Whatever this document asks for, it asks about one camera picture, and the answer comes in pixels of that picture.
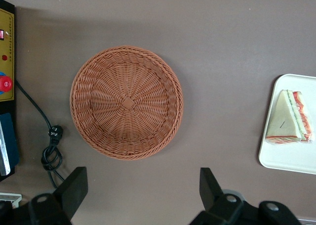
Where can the triangular sandwich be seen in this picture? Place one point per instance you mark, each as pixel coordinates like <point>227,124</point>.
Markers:
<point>284,121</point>

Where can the yellow control box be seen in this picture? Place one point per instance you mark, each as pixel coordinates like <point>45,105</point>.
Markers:
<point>6,49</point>

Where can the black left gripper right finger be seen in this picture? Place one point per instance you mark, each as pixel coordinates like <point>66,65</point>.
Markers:
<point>214,197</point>

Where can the round reddish-brown wicker basket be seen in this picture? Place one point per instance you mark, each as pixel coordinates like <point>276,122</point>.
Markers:
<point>127,103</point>

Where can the cream rectangular plastic tray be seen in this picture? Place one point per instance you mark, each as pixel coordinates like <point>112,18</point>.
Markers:
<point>284,158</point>

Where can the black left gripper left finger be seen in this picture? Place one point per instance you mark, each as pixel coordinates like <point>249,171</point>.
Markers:
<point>71,193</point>

